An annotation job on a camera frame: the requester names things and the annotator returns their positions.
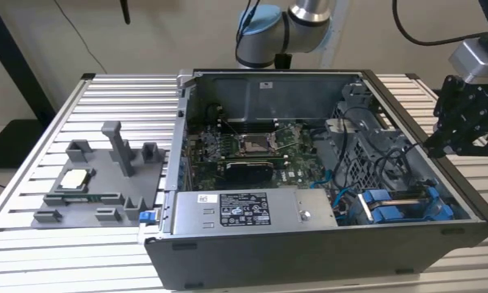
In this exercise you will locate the hard disk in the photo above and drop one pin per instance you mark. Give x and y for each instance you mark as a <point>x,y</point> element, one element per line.
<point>435,198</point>

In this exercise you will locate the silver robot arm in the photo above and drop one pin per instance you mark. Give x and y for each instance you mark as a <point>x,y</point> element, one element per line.
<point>308,36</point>

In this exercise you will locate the grey metal disk bay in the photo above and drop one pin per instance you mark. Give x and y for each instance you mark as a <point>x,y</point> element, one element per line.
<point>362,143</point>

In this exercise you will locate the black RAM slot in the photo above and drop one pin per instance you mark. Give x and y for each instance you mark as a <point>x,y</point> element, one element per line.
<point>248,119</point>
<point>256,155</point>
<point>248,124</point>
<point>256,158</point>

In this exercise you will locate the green motherboard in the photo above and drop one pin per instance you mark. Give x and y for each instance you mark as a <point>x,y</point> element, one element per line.
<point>300,158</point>

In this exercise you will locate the CPU socket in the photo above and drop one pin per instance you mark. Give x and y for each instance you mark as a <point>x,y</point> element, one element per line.
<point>255,145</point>

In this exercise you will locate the black graphics card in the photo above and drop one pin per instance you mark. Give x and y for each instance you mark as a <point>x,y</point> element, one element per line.
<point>248,172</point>

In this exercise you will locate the black PC case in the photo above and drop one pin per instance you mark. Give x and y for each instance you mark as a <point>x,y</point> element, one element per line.
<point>268,262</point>

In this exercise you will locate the silver power supply box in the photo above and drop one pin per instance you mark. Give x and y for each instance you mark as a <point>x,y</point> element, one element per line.
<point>195,213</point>

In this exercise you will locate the blue case latch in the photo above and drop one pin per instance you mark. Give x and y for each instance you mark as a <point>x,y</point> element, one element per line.
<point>145,216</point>

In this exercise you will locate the grey parts rack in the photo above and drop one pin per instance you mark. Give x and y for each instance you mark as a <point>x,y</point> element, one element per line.
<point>101,183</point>

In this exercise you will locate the green RAM stick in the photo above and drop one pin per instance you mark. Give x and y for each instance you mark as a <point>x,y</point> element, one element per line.
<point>101,198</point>

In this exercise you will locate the silver CPU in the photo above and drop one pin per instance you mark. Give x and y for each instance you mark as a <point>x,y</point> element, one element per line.
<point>75,178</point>

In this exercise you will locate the black floor stand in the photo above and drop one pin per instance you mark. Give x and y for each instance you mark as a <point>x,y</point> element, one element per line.
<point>8,143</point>

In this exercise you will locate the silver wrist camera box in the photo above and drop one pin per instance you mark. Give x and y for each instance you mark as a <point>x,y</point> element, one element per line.
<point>471,61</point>

